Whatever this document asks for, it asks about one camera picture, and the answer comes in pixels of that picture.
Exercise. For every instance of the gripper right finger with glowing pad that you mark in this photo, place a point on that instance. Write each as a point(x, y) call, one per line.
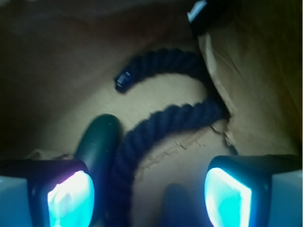
point(255, 191)

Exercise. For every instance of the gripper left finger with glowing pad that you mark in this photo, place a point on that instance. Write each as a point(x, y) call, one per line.
point(45, 193)

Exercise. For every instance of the navy blue rope toy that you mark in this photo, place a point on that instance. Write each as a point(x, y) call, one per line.
point(139, 141)

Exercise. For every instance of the brown paper bag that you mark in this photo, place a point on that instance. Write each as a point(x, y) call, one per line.
point(58, 59)

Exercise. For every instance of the dark green plastic pickle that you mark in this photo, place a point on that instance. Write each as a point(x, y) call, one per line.
point(96, 150)

